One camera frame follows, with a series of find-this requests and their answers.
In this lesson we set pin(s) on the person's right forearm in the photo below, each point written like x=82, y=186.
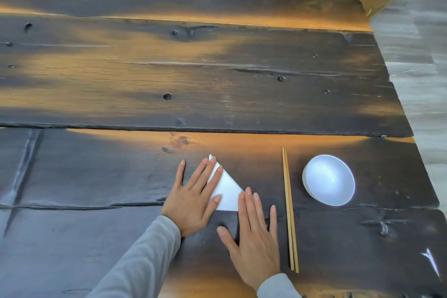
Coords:
x=277, y=287

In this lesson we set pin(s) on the person's right thumb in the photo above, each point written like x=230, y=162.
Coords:
x=227, y=238

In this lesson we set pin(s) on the wooden chopstick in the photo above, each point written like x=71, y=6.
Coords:
x=292, y=217
x=288, y=210

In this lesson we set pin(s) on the person's right middle finger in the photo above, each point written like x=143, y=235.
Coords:
x=254, y=210

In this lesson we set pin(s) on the person's left thumb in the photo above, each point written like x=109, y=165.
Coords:
x=214, y=205

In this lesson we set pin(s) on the white paper napkin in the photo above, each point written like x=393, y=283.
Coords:
x=228, y=191

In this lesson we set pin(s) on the person's right little finger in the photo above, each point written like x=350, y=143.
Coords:
x=273, y=222

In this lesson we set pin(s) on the person's right hand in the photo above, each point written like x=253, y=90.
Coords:
x=256, y=256

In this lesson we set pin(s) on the person's left forearm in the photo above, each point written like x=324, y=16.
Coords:
x=139, y=263

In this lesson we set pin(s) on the person's left middle finger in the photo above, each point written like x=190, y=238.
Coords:
x=206, y=175

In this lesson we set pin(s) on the white bowl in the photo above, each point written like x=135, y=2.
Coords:
x=330, y=180

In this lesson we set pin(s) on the person's left hand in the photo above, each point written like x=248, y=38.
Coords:
x=190, y=208

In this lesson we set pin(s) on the person's left little finger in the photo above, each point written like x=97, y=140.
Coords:
x=180, y=173

